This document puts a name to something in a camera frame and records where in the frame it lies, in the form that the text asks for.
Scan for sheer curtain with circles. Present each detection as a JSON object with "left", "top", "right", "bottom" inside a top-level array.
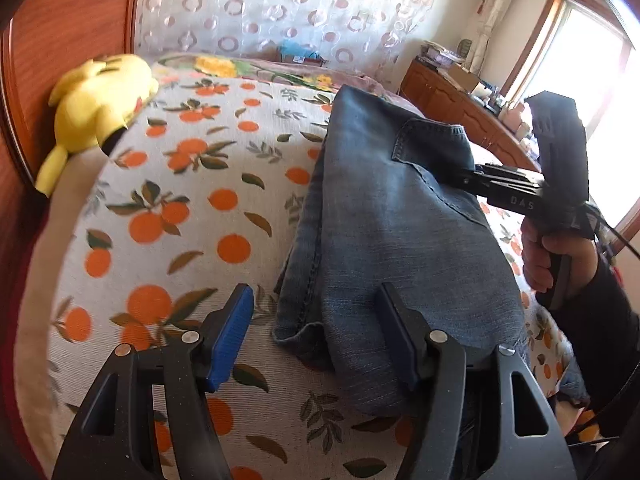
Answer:
[{"left": 132, "top": 0, "right": 442, "bottom": 69}]

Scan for blue bag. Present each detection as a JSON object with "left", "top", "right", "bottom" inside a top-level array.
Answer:
[{"left": 277, "top": 40, "right": 327, "bottom": 67}]

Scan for person's right hand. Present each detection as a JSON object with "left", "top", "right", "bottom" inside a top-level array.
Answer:
[{"left": 520, "top": 214, "right": 599, "bottom": 295}]

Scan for yellow plush toy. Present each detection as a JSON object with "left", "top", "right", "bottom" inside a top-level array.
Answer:
[{"left": 35, "top": 54, "right": 160, "bottom": 197}]

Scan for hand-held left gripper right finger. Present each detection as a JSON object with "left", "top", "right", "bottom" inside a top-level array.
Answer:
[{"left": 375, "top": 282, "right": 579, "bottom": 480}]

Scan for cardboard box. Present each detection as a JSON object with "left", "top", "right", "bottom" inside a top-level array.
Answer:
[{"left": 445, "top": 62, "right": 484, "bottom": 94}]

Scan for wooden slatted headboard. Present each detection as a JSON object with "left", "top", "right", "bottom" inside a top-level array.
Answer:
[{"left": 0, "top": 0, "right": 147, "bottom": 461}]

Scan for blue denim pants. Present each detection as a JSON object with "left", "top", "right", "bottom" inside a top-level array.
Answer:
[{"left": 272, "top": 84, "right": 527, "bottom": 417}]

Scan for orange fruit print bed sheet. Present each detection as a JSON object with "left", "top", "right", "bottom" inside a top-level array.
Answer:
[{"left": 47, "top": 77, "right": 601, "bottom": 480}]

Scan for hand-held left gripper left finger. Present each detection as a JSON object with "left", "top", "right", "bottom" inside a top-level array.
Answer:
[{"left": 52, "top": 284, "right": 256, "bottom": 480}]

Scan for floral blanket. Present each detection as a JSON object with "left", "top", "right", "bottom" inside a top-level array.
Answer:
[{"left": 155, "top": 54, "right": 402, "bottom": 99}]

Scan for beige mattress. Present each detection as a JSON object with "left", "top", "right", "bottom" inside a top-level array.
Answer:
[{"left": 14, "top": 152, "right": 112, "bottom": 480}]

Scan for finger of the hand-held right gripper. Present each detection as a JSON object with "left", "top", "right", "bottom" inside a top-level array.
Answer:
[{"left": 452, "top": 162, "right": 545, "bottom": 209}]

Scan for wooden cabinet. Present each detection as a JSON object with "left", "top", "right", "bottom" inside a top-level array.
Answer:
[{"left": 400, "top": 57, "right": 544, "bottom": 174}]

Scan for stack of papers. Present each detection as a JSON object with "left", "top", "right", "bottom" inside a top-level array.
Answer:
[{"left": 420, "top": 40, "right": 467, "bottom": 67}]

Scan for white window curtain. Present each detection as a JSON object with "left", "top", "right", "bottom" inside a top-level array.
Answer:
[{"left": 470, "top": 0, "right": 524, "bottom": 87}]

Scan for person's right forearm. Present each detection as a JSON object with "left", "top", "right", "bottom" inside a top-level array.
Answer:
[{"left": 537, "top": 254, "right": 640, "bottom": 461}]

